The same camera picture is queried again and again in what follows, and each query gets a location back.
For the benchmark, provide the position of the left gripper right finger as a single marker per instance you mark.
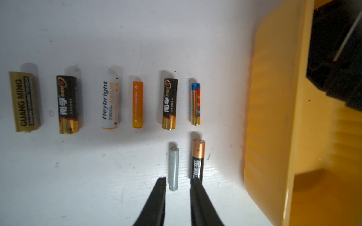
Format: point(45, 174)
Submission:
point(203, 212)

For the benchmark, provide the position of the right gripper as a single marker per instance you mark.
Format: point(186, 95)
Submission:
point(335, 53)

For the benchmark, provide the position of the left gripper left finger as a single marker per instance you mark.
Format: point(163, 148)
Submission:
point(153, 212)

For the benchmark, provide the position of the pale grey battery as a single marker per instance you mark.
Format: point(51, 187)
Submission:
point(173, 168)

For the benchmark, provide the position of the black Duracell battery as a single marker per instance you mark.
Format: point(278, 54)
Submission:
point(198, 156)

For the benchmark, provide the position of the yellow plastic storage box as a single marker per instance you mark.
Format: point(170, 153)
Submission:
point(303, 151)

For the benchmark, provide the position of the red gold blue battery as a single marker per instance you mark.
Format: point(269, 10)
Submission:
point(195, 104)

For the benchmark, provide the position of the orange battery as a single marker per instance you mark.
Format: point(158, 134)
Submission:
point(137, 104)

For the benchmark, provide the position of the white alkaline AA battery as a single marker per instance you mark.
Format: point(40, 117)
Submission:
point(110, 100)

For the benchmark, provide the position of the black gold slim battery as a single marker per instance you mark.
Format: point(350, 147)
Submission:
point(67, 104)

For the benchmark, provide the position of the gold Guangming battery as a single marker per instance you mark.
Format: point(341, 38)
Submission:
point(25, 101)

